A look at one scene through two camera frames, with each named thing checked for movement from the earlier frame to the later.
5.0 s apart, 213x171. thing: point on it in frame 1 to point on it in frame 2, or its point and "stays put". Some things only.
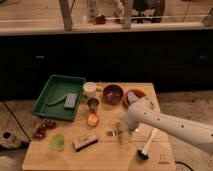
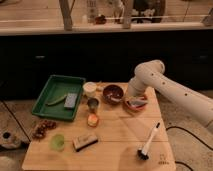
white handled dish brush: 143,153 stays put
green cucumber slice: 62,100 stays put
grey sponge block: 70,101 stays put
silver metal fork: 116,133 to 114,99
